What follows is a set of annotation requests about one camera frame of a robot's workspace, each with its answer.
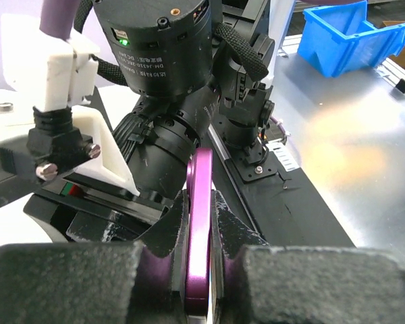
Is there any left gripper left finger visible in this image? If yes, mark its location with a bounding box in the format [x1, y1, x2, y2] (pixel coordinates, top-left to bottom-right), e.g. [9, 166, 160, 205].
[0, 242, 143, 323]

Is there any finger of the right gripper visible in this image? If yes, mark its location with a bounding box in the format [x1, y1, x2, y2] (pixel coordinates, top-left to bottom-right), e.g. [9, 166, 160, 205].
[211, 190, 270, 273]

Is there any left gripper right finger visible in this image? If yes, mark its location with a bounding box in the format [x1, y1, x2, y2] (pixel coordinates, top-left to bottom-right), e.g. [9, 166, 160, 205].
[219, 246, 405, 323]

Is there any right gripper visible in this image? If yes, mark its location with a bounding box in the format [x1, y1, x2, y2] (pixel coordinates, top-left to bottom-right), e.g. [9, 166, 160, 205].
[23, 182, 189, 259]

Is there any purple phone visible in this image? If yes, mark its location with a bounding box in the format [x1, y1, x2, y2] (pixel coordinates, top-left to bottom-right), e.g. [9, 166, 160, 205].
[138, 148, 225, 323]

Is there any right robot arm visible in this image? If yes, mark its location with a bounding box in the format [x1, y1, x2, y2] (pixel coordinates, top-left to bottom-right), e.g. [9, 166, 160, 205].
[40, 1, 287, 280]

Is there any blue plastic bin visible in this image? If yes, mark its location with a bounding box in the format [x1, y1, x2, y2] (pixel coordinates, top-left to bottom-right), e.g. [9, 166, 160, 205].
[298, 1, 405, 78]

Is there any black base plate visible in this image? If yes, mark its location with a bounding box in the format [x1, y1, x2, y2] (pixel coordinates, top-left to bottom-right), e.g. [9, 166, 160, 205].
[205, 127, 354, 248]

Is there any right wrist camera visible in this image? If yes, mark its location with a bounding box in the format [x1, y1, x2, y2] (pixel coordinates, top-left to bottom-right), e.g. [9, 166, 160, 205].
[0, 13, 138, 213]

